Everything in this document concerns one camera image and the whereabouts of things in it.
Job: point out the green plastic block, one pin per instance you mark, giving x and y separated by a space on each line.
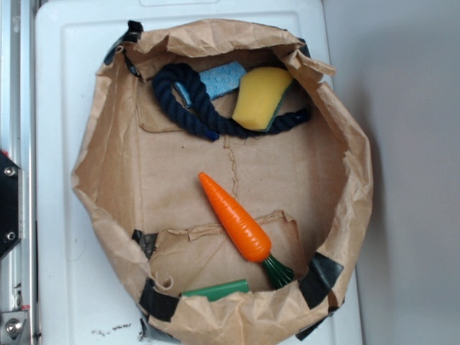
216 292

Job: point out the light blue sponge cloth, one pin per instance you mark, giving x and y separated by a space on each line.
222 79

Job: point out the yellow sponge green backing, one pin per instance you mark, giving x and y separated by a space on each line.
261 92

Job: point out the aluminium frame rail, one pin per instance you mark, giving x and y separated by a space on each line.
20 321

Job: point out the white plastic tray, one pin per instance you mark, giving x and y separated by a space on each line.
81 299

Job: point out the black corner bracket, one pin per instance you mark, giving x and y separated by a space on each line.
11 204

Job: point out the orange plastic toy carrot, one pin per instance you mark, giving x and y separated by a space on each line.
247 235

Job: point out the brown paper bag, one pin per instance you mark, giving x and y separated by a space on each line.
130 163

